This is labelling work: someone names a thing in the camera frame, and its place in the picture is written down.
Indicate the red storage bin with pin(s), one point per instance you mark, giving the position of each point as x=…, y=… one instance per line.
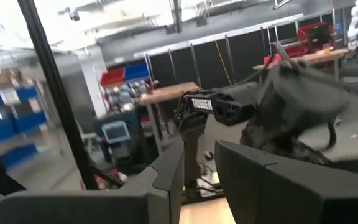
x=113, y=76
x=309, y=31

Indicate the black partition panels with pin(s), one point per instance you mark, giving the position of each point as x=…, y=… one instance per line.
x=247, y=53

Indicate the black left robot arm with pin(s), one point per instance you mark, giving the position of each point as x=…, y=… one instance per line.
x=202, y=104

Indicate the blue storage bin shelf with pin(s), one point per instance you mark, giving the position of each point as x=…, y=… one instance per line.
x=26, y=121

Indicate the blue storage bin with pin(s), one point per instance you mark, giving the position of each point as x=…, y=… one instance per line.
x=137, y=71

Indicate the light blue framed monitor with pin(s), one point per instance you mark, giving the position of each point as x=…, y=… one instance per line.
x=115, y=132

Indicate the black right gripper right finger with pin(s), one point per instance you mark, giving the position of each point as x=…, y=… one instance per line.
x=291, y=199

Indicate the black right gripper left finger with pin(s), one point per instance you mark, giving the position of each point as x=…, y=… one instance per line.
x=104, y=208

